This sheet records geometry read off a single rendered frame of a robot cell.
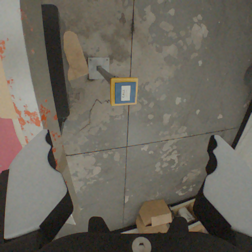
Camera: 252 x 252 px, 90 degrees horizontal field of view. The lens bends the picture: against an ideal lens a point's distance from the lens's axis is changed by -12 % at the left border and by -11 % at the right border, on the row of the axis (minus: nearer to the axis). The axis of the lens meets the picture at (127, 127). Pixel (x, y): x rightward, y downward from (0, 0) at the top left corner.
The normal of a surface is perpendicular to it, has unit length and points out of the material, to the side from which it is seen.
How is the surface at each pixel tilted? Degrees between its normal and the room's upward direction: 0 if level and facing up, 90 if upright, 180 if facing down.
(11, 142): 23
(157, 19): 0
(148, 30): 0
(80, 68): 1
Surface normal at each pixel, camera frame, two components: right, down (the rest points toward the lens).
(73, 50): 0.29, 0.48
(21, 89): -0.10, 0.48
